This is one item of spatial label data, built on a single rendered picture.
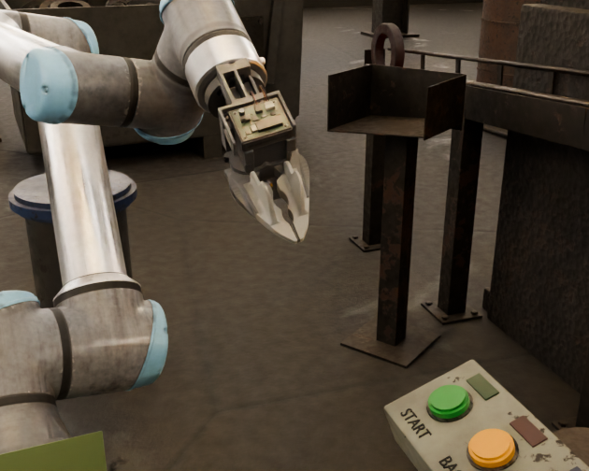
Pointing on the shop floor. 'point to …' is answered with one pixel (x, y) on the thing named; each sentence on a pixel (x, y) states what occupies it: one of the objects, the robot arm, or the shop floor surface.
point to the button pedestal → (548, 460)
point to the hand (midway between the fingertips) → (294, 235)
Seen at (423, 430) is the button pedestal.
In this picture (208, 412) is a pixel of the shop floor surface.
